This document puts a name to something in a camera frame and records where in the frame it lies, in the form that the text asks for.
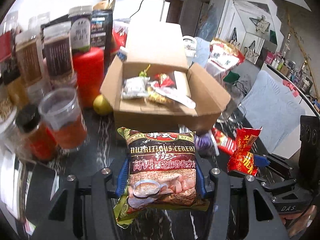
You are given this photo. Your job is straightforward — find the red yellow snack packet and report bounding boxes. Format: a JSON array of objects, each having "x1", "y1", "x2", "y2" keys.
[{"x1": 227, "y1": 127, "x2": 263, "y2": 176}]

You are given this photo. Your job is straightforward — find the brown green cereal packet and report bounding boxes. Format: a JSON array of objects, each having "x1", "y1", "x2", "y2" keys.
[{"x1": 114, "y1": 127, "x2": 209, "y2": 228}]

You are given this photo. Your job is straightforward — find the silver purple snack bag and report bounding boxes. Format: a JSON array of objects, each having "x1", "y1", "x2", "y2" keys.
[{"x1": 195, "y1": 130, "x2": 220, "y2": 158}]

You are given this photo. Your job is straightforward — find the red white green snack packet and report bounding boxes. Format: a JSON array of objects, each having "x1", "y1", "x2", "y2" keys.
[{"x1": 212, "y1": 127, "x2": 236, "y2": 156}]

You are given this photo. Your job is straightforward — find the white bread print snack bag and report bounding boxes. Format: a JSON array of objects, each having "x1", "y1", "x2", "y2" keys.
[{"x1": 121, "y1": 76, "x2": 150, "y2": 100}]

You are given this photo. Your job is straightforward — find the pink rose snack pouch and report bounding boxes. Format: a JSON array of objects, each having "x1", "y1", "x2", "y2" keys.
[{"x1": 155, "y1": 87, "x2": 196, "y2": 109}]

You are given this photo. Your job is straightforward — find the small red snack packet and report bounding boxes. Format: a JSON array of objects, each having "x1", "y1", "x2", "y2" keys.
[{"x1": 155, "y1": 73, "x2": 175, "y2": 88}]

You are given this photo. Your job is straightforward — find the green lollipop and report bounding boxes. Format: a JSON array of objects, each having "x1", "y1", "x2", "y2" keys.
[{"x1": 139, "y1": 64, "x2": 151, "y2": 77}]

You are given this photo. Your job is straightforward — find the person's right hand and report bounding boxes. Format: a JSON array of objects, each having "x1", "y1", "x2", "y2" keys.
[{"x1": 280, "y1": 205, "x2": 317, "y2": 239}]

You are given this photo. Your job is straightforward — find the clear glass mug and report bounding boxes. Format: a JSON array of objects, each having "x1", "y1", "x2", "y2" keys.
[{"x1": 217, "y1": 84, "x2": 247, "y2": 123}]

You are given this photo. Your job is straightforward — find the light grey sofa chair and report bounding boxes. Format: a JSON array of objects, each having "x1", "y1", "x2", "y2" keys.
[{"x1": 241, "y1": 70, "x2": 305, "y2": 159}]

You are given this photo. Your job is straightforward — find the yellow green apple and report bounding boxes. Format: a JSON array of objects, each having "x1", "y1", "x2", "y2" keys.
[{"x1": 93, "y1": 94, "x2": 113, "y2": 116}]

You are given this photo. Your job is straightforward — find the yellow cracker in clear wrap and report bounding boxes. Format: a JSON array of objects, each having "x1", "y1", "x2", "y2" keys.
[{"x1": 145, "y1": 86, "x2": 174, "y2": 106}]

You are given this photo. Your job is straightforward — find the clear cup orange contents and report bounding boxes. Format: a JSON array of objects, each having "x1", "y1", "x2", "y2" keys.
[{"x1": 38, "y1": 87, "x2": 87, "y2": 151}]

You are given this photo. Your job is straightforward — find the black lid red jar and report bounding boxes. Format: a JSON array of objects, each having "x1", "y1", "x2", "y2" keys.
[{"x1": 16, "y1": 104, "x2": 57, "y2": 162}]

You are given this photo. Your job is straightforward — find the brown cardboard box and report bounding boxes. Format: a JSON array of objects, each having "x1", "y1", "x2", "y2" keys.
[{"x1": 100, "y1": 22, "x2": 231, "y2": 132}]

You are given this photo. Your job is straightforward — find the white rectangular snack box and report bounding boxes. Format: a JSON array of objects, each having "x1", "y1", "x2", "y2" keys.
[{"x1": 174, "y1": 71, "x2": 191, "y2": 98}]

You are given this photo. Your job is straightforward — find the large red cashew bag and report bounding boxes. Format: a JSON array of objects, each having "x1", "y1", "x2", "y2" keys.
[{"x1": 204, "y1": 38, "x2": 245, "y2": 77}]

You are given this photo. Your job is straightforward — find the red plastic canister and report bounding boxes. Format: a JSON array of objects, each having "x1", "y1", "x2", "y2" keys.
[{"x1": 73, "y1": 47, "x2": 104, "y2": 108}]

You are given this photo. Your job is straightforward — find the small white blue bottle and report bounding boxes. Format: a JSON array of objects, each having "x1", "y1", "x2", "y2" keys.
[{"x1": 117, "y1": 46, "x2": 127, "y2": 62}]

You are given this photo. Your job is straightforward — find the white cream water jug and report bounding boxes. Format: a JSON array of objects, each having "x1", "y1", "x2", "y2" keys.
[{"x1": 183, "y1": 36, "x2": 197, "y2": 67}]

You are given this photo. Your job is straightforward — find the clear jar brown contents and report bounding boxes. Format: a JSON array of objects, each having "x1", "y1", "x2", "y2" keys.
[{"x1": 15, "y1": 28, "x2": 44, "y2": 87}]

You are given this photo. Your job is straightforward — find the red bag behind box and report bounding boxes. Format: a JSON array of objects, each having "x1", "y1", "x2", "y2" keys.
[{"x1": 112, "y1": 21, "x2": 129, "y2": 49}]

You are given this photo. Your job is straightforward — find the clear jar dark label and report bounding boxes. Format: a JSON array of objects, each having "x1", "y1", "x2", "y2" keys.
[{"x1": 43, "y1": 21, "x2": 74, "y2": 81}]

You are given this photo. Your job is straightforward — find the black standing pouch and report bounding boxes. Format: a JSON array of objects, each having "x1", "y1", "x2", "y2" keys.
[{"x1": 91, "y1": 9, "x2": 113, "y2": 68}]

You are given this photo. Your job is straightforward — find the dark jar green label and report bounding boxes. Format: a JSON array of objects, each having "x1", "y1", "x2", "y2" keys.
[{"x1": 68, "y1": 5, "x2": 93, "y2": 54}]

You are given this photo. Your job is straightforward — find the white refrigerator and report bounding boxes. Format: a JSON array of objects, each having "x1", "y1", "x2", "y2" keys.
[{"x1": 110, "y1": 0, "x2": 170, "y2": 22}]

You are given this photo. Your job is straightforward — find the dark brown door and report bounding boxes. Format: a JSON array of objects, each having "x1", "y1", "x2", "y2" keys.
[{"x1": 165, "y1": 0, "x2": 183, "y2": 24}]

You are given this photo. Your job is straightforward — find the jar with red contents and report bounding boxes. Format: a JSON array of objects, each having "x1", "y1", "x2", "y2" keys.
[{"x1": 0, "y1": 11, "x2": 18, "y2": 62}]

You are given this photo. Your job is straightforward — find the black power cable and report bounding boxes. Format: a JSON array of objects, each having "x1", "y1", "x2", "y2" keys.
[{"x1": 128, "y1": 0, "x2": 149, "y2": 20}]

